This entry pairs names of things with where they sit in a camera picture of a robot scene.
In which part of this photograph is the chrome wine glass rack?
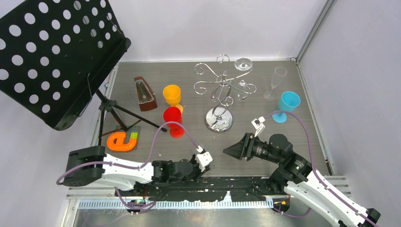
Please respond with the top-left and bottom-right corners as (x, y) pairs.
(193, 54), (257, 133)

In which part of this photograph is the orange letter toy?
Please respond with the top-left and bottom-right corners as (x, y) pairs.
(106, 132), (138, 152)

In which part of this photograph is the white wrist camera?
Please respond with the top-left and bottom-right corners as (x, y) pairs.
(251, 116), (266, 137)
(195, 152), (213, 172)

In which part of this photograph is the black perforated music stand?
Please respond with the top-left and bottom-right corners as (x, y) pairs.
(0, 0), (167, 150)

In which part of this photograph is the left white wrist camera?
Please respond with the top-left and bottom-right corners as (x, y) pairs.
(195, 152), (213, 172)

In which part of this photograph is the clear wine glass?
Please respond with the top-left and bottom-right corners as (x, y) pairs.
(263, 66), (288, 100)
(234, 57), (254, 102)

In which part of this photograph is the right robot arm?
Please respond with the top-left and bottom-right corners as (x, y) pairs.
(223, 133), (381, 227)

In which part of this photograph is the green lego brick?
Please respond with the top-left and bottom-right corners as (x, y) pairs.
(130, 132), (139, 140)

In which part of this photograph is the grey lego baseplate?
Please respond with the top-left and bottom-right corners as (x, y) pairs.
(116, 125), (141, 143)

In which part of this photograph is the red wine glass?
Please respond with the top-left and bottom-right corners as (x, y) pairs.
(163, 106), (184, 138)

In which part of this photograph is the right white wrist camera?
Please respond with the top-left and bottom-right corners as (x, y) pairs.
(251, 116), (266, 137)

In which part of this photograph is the brown wooden metronome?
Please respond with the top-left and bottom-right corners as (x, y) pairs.
(134, 77), (157, 112)

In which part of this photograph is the yellow wine glass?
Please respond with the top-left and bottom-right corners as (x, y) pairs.
(163, 84), (183, 113)

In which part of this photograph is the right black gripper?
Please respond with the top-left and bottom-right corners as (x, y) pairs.
(223, 132), (281, 164)

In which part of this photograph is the clear wine glass back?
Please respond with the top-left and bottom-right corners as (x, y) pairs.
(234, 57), (254, 102)

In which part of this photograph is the blue wine glass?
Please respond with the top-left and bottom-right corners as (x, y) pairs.
(272, 91), (301, 123)

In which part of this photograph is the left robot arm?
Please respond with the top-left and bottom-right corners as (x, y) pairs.
(56, 146), (213, 196)

